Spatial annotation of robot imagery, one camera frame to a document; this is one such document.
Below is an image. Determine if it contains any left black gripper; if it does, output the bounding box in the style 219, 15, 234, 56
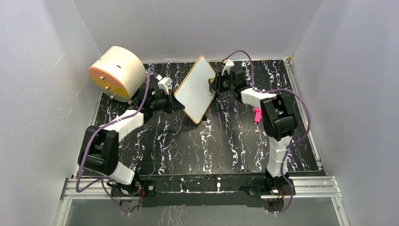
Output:
151, 91, 185, 115

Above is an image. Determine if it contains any yellow bone-shaped eraser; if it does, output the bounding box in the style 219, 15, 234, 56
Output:
208, 78, 215, 92

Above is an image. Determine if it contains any white whiteboard with orange frame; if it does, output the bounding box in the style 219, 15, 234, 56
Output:
174, 56, 215, 124

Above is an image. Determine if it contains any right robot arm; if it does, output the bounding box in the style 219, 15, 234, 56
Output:
208, 66, 298, 195

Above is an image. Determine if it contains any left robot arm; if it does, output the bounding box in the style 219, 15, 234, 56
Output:
78, 89, 185, 196

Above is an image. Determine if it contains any pink plastic cross piece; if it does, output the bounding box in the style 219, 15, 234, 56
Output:
254, 107, 262, 124

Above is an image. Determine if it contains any cream cylinder with orange face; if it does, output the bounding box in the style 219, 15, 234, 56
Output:
88, 46, 147, 103

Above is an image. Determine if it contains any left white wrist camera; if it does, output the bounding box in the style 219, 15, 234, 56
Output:
156, 75, 173, 95

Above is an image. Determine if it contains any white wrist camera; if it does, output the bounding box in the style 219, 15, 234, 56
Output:
221, 59, 234, 76
156, 75, 173, 95

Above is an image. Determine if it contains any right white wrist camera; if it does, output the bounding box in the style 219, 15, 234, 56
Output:
221, 59, 234, 76

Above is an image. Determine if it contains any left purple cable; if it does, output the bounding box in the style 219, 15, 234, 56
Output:
75, 67, 163, 216

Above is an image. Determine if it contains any black front mounting rail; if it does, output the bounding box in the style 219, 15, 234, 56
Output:
139, 173, 265, 207

